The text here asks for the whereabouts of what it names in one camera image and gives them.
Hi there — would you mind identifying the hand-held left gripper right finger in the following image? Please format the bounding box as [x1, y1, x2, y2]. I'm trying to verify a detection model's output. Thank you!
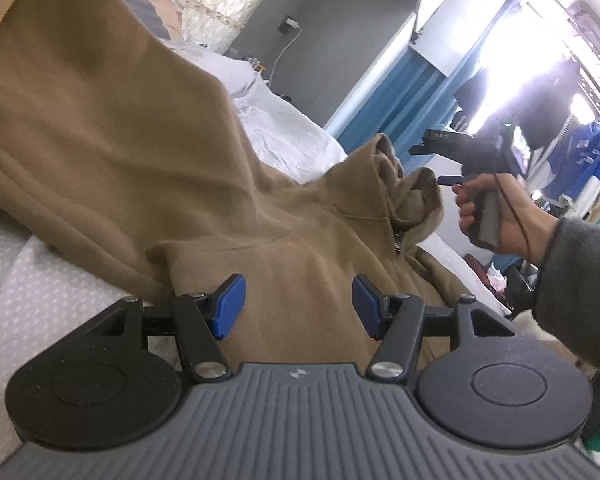
[352, 274, 519, 380]

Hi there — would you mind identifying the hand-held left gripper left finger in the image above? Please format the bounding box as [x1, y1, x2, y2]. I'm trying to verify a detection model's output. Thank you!
[86, 273, 248, 384]

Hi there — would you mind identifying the brown hoodie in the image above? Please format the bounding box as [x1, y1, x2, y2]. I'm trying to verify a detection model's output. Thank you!
[0, 0, 581, 371]

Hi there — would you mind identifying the person's right forearm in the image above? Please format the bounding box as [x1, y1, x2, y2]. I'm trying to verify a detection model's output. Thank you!
[532, 217, 600, 376]

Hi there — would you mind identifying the metal ceiling clothes rack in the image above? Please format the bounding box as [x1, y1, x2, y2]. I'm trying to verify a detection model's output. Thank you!
[562, 0, 600, 126]

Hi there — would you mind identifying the person's right hand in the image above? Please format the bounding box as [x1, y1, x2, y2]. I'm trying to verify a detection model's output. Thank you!
[452, 174, 564, 267]

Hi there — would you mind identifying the blue curtain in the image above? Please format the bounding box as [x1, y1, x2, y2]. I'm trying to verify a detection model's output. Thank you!
[337, 0, 506, 171]

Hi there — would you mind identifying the black hanging jacket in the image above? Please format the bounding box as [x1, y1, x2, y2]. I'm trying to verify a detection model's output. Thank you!
[452, 60, 583, 153]

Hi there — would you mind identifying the blue white hanging jacket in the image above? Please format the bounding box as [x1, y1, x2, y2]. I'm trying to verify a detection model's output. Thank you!
[545, 120, 600, 201]

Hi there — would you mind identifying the white rolled duvet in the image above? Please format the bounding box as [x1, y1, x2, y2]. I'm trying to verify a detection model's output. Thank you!
[167, 40, 261, 98]

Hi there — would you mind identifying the patchwork pillow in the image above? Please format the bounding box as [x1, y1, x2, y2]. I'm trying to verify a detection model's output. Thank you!
[112, 0, 186, 41]

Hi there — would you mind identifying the grey wall cabinet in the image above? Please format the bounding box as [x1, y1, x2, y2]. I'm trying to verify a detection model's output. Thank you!
[410, 0, 516, 78]

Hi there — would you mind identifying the white charger with cable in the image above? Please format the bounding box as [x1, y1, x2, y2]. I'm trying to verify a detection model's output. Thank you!
[267, 16, 302, 83]

